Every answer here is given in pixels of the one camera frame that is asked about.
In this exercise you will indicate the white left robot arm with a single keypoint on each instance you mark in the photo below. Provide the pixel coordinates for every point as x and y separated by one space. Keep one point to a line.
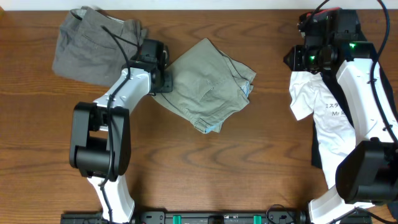
100 145

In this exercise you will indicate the black garment with red trim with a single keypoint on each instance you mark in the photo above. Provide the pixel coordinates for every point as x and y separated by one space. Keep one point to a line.
345 102

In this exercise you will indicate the white printed t-shirt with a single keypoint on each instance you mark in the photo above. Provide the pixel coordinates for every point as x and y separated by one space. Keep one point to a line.
335 135

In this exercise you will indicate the olive green shorts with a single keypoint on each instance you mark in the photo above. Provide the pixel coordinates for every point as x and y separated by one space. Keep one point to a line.
208 87

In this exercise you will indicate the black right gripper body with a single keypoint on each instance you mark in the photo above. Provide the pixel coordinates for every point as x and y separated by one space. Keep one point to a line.
312 60

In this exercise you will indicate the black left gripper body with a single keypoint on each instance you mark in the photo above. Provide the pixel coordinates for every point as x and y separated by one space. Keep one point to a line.
165 84

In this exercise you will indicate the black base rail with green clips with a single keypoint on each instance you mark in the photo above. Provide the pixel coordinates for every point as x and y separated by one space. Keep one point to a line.
273 216

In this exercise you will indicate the grey folded shorts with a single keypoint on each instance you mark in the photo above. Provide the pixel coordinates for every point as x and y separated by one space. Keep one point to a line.
88 43

